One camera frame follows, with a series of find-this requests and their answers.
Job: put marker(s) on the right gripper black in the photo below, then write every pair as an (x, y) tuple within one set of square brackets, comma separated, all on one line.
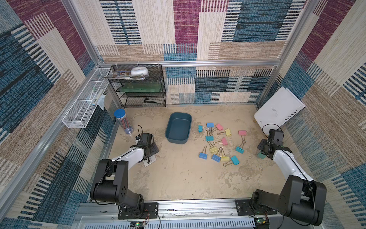
[(263, 146)]

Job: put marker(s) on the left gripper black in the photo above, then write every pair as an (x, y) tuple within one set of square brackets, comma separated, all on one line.
[(153, 149)]

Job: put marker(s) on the mint green tape roll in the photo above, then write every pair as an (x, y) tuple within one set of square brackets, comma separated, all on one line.
[(261, 155)]

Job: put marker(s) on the teal plastic storage box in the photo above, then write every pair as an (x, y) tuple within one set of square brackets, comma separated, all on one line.
[(178, 128)]

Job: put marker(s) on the teal binder clip front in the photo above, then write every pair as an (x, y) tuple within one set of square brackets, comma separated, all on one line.
[(233, 160)]

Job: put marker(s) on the yellow binder clip front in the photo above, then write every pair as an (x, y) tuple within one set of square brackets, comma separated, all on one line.
[(223, 156)]

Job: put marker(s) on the yellow binder clip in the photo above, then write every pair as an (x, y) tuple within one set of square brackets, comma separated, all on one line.
[(223, 156), (227, 132), (212, 148)]

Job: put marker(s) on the blue binder clip front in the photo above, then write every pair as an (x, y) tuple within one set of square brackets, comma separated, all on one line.
[(216, 156)]

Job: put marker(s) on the white ruler package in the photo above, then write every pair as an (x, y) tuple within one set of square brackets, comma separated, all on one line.
[(149, 160)]

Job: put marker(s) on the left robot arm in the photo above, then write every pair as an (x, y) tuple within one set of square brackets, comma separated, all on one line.
[(110, 184)]

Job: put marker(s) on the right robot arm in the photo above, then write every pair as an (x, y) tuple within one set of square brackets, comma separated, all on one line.
[(302, 198)]

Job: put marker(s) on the pink binder clip right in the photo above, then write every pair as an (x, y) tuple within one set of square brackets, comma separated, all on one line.
[(242, 134)]

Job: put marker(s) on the pink binder clip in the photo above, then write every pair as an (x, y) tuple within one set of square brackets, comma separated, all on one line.
[(217, 127), (222, 142), (242, 134)]

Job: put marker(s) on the teal binder clip right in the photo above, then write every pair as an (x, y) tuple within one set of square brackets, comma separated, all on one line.
[(240, 147)]

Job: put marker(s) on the yellow binder clip back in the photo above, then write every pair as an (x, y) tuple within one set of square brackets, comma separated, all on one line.
[(227, 132)]

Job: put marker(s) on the pink binder clip centre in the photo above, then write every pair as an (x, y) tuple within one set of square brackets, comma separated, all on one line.
[(222, 142)]

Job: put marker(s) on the pink binder clip back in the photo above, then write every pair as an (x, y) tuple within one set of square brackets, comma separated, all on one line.
[(217, 127)]

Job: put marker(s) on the teal binder clip centre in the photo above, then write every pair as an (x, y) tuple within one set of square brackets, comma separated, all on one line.
[(209, 137)]

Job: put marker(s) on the white book leaning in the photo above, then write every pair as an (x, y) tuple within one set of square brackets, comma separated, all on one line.
[(281, 107)]

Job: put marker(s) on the pencil tube blue lid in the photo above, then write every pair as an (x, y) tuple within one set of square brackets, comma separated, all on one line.
[(124, 122)]

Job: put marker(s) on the black wire shelf rack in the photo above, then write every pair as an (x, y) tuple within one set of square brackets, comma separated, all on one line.
[(138, 91)]

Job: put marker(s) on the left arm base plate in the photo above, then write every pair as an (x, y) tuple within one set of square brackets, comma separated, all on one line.
[(147, 211)]

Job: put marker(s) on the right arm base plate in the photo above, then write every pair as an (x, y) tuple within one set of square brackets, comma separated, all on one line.
[(246, 207)]

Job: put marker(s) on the white wire wall basket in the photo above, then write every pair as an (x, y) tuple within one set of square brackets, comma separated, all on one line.
[(91, 97)]

